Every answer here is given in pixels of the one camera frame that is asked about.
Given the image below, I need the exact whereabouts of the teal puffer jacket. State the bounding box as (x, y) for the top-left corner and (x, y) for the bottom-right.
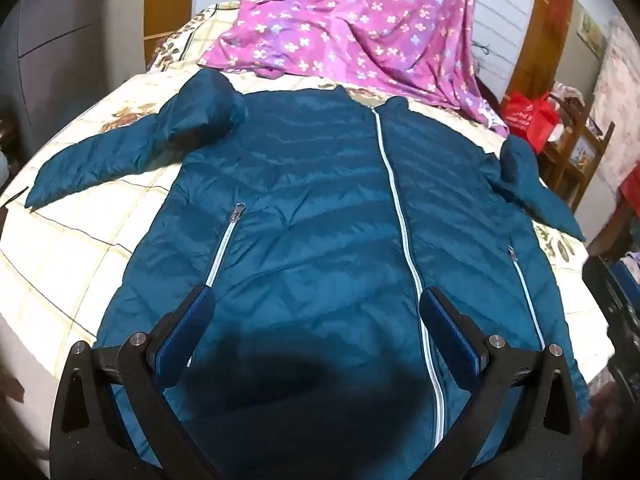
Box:
(25, 69), (593, 480)

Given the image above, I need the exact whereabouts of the grey wardrobe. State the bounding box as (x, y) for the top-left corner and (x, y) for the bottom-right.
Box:
(0, 0), (151, 128)

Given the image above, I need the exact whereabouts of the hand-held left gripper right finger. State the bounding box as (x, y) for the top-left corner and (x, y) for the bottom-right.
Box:
(421, 287), (583, 480)

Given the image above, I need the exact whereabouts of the white slatted headboard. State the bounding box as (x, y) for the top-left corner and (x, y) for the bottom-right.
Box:
(192, 0), (542, 108)

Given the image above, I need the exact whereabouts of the wooden chair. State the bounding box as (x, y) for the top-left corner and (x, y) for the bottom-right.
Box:
(542, 82), (618, 213)

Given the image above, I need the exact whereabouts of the purple floral quilt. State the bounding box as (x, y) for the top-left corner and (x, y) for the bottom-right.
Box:
(197, 0), (511, 138)

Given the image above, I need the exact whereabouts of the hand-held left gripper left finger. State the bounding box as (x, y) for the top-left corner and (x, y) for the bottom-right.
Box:
(50, 284), (217, 480)

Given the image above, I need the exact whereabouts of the dark bulky object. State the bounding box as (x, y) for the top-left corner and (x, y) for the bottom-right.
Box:
(582, 254), (640, 413)

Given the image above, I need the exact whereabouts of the pink floral cloth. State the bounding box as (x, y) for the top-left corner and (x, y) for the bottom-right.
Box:
(592, 12), (640, 203)

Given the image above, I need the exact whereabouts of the cream floral bed sheet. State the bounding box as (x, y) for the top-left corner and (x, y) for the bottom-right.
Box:
(0, 2), (616, 463)

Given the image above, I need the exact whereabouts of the red bag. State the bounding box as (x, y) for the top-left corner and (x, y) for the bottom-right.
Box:
(502, 91), (561, 153)

